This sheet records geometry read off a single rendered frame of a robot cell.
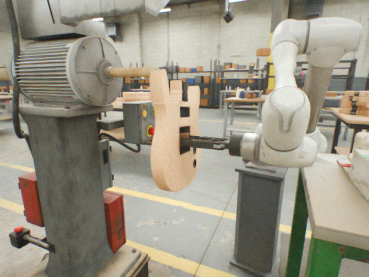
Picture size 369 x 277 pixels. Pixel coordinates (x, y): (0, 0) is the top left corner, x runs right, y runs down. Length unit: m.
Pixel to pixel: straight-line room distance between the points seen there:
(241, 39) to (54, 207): 11.43
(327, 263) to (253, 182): 0.88
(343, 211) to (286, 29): 0.74
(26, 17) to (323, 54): 1.16
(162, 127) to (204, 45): 11.80
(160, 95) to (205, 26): 11.96
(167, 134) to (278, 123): 0.32
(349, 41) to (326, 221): 0.75
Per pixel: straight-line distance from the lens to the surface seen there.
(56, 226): 1.24
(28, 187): 1.27
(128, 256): 1.42
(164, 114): 0.71
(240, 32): 12.10
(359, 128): 2.48
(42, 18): 1.05
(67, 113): 0.91
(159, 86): 0.69
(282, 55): 1.02
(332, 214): 0.63
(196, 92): 0.96
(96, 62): 0.90
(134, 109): 1.10
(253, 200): 1.50
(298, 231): 1.19
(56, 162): 1.06
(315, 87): 1.22
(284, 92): 0.59
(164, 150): 0.70
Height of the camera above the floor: 1.22
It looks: 14 degrees down
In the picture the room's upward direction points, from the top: straight up
